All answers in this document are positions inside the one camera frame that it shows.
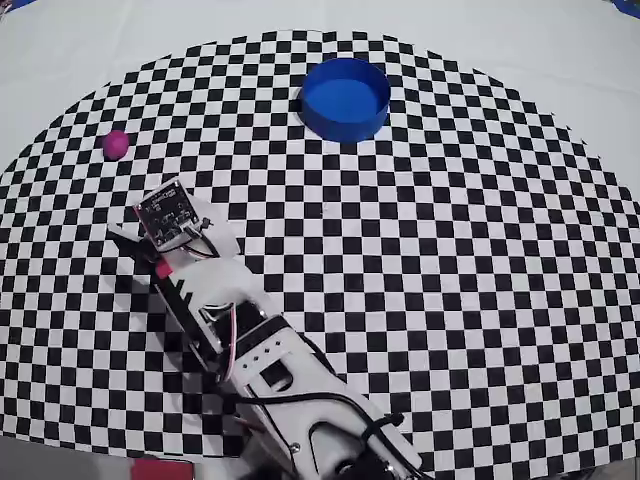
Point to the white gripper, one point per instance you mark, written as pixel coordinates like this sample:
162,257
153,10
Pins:
176,296

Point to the pink ball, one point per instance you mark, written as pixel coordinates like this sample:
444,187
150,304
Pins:
116,145

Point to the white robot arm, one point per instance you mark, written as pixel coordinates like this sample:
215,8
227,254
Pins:
320,380

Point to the blue round box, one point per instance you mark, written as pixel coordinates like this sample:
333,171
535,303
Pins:
345,100

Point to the red flat block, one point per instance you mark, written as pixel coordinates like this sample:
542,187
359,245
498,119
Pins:
162,471

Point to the white mat with checkered print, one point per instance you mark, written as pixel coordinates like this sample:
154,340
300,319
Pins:
450,250

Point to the black camera circuit board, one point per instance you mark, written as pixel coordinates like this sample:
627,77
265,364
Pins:
165,215

